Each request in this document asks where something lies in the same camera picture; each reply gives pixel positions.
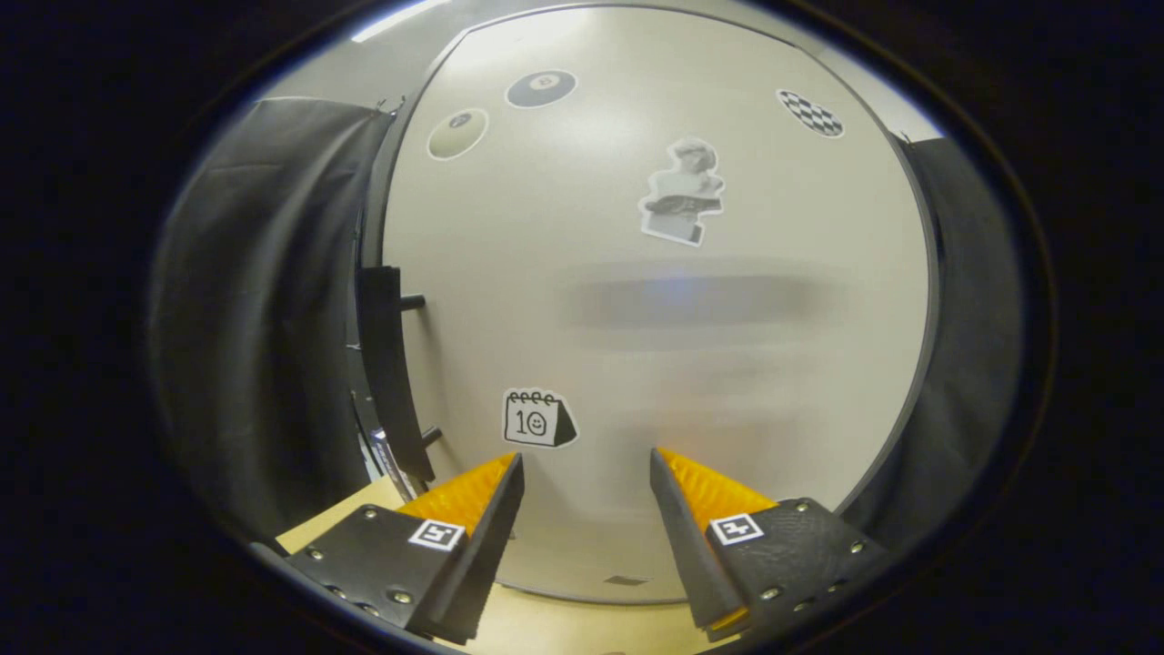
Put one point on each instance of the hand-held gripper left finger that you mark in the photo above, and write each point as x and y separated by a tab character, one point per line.
482	555

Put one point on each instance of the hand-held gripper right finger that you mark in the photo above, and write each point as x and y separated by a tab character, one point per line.
696	555

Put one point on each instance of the dark grey cabinet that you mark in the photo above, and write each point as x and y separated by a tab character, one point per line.
935	300

